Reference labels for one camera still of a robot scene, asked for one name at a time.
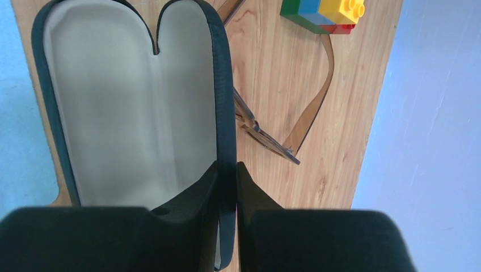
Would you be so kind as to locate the brown frame sunglasses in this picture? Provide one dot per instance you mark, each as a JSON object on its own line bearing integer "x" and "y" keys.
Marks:
{"x": 283, "y": 67}

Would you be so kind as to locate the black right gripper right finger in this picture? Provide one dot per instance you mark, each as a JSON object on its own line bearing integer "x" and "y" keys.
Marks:
{"x": 272, "y": 238}

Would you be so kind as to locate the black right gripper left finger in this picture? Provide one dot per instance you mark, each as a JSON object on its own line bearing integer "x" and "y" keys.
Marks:
{"x": 112, "y": 236}

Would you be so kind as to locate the colourful toy brick cube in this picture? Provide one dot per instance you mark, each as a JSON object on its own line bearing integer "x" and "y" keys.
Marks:
{"x": 337, "y": 17}

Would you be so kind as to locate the black glasses case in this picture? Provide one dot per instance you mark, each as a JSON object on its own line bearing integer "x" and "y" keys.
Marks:
{"x": 145, "y": 121}

